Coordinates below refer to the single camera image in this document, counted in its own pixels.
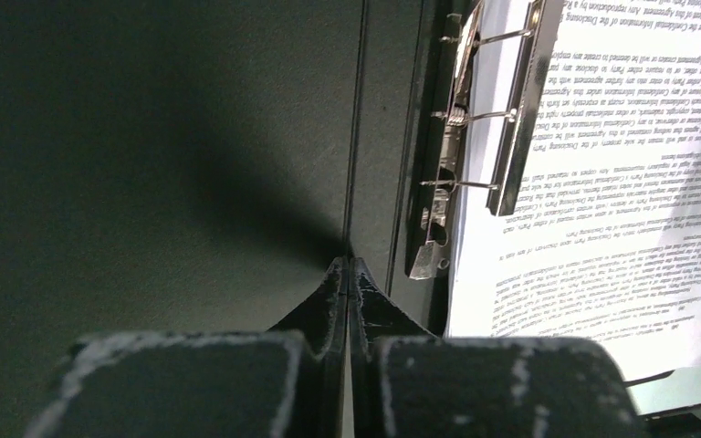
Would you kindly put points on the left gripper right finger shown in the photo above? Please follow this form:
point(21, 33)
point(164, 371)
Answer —
point(407, 382)

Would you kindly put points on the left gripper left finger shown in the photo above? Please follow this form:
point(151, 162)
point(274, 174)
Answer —
point(286, 381)

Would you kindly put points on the printed white paper sheets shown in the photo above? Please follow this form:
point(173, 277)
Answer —
point(605, 239)

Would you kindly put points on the red and black folder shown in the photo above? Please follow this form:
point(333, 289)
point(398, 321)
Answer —
point(194, 166)

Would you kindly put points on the silver folder clip mechanism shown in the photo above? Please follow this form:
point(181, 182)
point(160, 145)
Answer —
point(488, 64)

